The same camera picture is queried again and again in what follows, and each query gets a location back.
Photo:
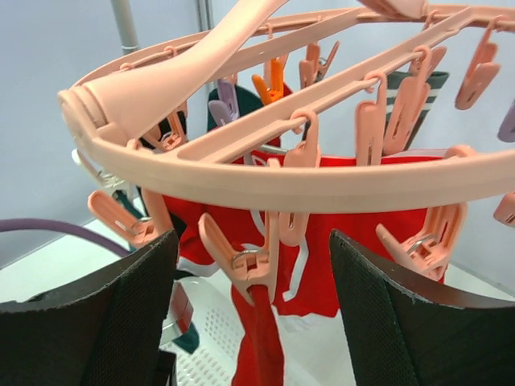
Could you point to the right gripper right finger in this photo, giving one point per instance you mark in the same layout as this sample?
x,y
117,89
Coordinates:
x,y
404,329

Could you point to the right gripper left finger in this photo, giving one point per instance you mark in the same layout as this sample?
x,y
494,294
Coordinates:
x,y
102,329

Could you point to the pink round clip hanger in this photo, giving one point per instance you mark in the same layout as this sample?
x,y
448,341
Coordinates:
x,y
144,119

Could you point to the white perforated basket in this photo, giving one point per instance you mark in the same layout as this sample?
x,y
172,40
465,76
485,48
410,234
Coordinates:
x,y
316,356

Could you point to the red sock white letters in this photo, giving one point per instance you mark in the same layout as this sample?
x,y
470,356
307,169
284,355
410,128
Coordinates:
x,y
305,294

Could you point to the brown striped sock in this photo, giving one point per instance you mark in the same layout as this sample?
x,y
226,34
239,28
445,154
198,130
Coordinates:
x,y
405,113

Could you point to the metal drying rack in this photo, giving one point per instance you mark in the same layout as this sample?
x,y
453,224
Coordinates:
x,y
126,29

